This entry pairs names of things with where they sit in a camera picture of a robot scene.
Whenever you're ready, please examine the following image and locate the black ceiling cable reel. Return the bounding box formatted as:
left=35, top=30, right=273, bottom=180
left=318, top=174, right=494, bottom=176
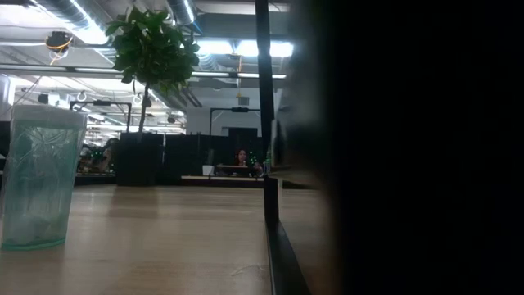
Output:
left=44, top=30, right=75, bottom=54

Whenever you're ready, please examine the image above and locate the long ceiling light strip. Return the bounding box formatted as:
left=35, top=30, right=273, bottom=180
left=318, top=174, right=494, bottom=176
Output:
left=0, top=63, right=287, bottom=81

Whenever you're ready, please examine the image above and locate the bright ceiling light panel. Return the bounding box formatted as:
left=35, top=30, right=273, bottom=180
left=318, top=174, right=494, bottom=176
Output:
left=195, top=39, right=296, bottom=58

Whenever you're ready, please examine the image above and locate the background wooden table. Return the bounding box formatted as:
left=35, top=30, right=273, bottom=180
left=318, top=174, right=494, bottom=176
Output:
left=180, top=175, right=266, bottom=188

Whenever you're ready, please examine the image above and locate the silver ceiling duct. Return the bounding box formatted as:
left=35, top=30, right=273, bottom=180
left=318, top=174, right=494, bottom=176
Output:
left=30, top=0, right=110, bottom=45
left=165, top=0, right=197, bottom=25

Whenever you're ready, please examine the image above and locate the black overhead camera frame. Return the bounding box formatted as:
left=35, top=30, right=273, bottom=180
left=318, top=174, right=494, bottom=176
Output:
left=69, top=100, right=133, bottom=133
left=209, top=107, right=263, bottom=136

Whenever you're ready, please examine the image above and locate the black plant pot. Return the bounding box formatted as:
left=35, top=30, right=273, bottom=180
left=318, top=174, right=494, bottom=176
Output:
left=115, top=131, right=165, bottom=188

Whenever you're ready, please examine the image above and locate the green leafy tree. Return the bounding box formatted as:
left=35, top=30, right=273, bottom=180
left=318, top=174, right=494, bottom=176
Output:
left=104, top=6, right=201, bottom=136

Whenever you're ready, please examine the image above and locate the black room partition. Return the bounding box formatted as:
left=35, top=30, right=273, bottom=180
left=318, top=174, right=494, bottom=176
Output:
left=162, top=131, right=266, bottom=186

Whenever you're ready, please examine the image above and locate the clear green plastic cup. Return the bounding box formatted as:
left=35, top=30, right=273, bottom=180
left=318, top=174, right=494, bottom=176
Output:
left=0, top=104, right=89, bottom=252

